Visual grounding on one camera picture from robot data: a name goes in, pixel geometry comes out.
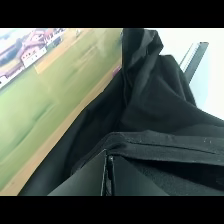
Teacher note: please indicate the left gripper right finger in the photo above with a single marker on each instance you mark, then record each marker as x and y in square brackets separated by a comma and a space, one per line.
[131, 181]

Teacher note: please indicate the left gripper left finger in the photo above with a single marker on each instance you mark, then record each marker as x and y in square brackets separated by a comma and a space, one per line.
[87, 180]

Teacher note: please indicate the black garment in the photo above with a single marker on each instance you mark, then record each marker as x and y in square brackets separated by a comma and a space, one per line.
[156, 100]

